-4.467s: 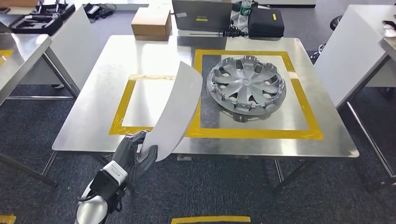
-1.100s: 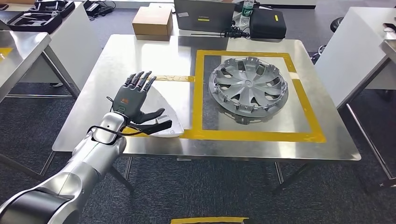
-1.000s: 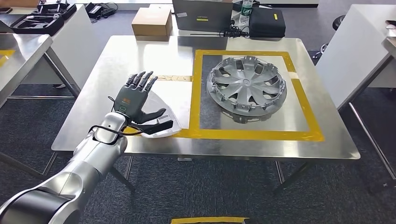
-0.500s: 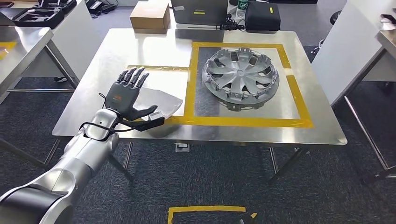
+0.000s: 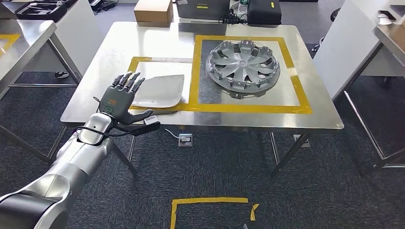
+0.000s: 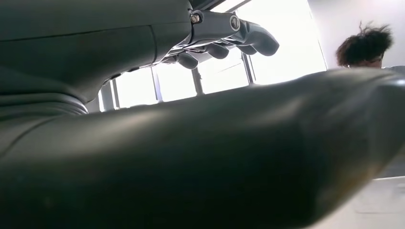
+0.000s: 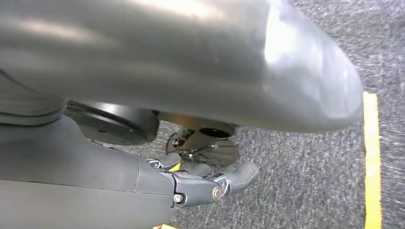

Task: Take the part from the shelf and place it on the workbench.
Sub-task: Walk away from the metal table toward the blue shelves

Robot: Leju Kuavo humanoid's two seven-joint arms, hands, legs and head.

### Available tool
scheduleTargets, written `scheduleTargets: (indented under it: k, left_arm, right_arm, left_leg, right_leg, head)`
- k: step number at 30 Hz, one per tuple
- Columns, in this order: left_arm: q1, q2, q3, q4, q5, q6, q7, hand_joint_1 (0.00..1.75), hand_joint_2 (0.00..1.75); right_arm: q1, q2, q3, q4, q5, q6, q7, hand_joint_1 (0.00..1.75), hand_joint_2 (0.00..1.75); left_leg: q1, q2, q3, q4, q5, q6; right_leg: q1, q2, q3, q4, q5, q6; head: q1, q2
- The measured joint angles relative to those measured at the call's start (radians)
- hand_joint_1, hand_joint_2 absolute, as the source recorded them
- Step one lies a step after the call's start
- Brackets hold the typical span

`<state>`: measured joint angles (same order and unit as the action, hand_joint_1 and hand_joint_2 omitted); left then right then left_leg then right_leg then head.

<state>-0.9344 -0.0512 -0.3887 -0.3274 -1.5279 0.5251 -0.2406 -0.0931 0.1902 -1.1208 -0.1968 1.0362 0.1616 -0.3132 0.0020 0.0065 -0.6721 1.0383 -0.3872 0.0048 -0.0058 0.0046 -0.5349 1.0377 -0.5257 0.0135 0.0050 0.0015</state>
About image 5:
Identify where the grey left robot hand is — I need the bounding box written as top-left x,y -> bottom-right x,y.
98,72 -> 154,125

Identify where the white curved plastic part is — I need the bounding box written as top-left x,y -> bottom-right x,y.
131,74 -> 185,109

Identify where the grey floor socket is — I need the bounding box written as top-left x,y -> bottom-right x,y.
292,134 -> 311,148
178,133 -> 193,147

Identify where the cardboard box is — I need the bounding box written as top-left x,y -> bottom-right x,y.
134,0 -> 174,28

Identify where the black power adapter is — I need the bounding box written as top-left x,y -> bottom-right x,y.
88,0 -> 119,12

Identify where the open black tool case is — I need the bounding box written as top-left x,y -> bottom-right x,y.
14,0 -> 68,23
32,0 -> 78,9

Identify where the dark grey laptop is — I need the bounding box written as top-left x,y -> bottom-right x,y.
176,0 -> 231,21

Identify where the silver wheel hubcap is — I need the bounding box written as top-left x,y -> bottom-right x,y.
205,39 -> 282,100

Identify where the clear water bottle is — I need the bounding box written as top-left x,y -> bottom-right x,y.
238,0 -> 251,15

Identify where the black zip case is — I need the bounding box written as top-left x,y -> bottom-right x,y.
247,0 -> 283,26

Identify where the black round stool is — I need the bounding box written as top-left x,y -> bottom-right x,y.
311,8 -> 341,53

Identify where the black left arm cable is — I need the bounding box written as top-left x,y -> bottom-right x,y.
74,125 -> 140,139

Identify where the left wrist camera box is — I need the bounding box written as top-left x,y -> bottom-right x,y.
114,115 -> 161,137

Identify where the white socket cable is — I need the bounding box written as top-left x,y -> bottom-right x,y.
164,128 -> 180,140

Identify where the black cable bundle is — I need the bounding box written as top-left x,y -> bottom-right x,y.
190,8 -> 248,26

